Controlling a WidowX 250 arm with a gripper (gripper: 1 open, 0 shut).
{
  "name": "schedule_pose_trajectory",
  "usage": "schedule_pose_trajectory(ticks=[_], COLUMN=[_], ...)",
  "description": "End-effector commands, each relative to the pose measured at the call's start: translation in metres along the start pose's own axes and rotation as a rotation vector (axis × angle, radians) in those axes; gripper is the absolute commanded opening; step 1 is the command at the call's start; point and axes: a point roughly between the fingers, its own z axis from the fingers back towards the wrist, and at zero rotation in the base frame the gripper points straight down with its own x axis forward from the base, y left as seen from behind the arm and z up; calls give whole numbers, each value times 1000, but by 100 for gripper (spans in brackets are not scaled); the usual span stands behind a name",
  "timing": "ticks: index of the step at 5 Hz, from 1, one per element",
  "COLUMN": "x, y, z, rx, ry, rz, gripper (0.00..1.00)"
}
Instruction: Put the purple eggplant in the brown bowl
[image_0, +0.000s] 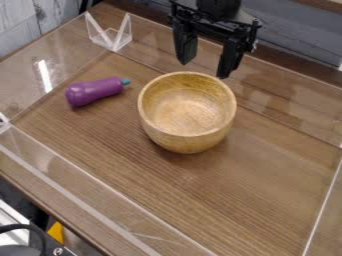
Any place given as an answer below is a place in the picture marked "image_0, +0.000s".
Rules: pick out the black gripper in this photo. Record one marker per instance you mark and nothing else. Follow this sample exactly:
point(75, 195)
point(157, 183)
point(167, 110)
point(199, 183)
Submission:
point(218, 18)

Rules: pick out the clear acrylic corner bracket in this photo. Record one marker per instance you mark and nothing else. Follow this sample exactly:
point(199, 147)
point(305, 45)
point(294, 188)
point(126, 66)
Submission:
point(110, 38)

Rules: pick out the clear acrylic tray wall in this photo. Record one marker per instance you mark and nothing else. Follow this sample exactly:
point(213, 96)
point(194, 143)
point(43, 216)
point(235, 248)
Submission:
point(100, 214)

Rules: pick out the light wooden bowl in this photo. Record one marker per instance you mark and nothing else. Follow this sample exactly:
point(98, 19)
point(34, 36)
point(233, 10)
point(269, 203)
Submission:
point(186, 110)

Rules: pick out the purple toy eggplant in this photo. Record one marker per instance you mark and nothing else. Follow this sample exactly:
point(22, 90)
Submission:
point(83, 93)

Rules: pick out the black device with yellow label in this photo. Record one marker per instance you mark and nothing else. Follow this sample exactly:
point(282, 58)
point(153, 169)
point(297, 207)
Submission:
point(62, 241)

